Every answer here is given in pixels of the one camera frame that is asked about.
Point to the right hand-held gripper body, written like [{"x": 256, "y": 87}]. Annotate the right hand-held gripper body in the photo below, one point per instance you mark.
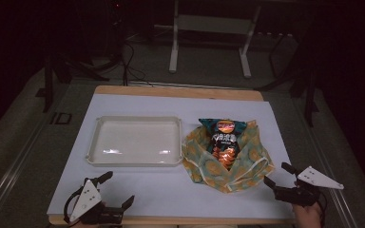
[{"x": 301, "y": 191}]

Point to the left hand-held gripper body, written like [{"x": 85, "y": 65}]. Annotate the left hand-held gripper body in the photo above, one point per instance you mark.
[{"x": 87, "y": 198}]

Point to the yellow and teal patterned cloth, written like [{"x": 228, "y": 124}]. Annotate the yellow and teal patterned cloth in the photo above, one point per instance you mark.
[{"x": 252, "y": 158}]

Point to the white plastic tray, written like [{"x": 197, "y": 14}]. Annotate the white plastic tray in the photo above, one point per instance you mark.
[{"x": 136, "y": 141}]

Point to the teal potato chip bag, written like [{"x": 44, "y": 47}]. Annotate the teal potato chip bag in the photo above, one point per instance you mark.
[{"x": 225, "y": 139}]

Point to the person's right hand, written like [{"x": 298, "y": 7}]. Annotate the person's right hand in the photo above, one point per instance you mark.
[{"x": 307, "y": 216}]

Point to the person's left hand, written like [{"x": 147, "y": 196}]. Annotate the person's left hand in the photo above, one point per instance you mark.
[{"x": 80, "y": 225}]

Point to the white table mat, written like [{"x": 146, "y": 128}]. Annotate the white table mat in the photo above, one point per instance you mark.
[{"x": 158, "y": 190}]

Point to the black tripod stand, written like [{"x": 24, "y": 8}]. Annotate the black tripod stand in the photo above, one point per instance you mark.
[
  {"x": 309, "y": 95},
  {"x": 47, "y": 85}
]

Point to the white metal stand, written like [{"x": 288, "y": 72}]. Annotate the white metal stand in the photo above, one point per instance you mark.
[{"x": 212, "y": 23}]

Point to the black rectangular floor bracket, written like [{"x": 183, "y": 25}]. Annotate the black rectangular floor bracket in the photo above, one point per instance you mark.
[{"x": 61, "y": 118}]

